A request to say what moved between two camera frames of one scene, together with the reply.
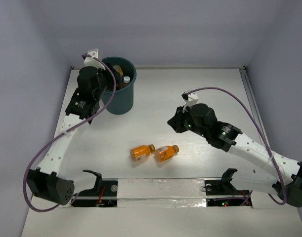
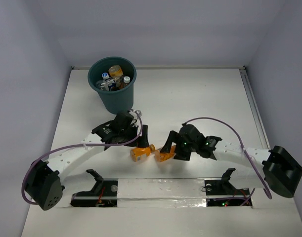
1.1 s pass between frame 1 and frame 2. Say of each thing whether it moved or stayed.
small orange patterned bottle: stayed
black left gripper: moved
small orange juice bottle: stayed
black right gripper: moved
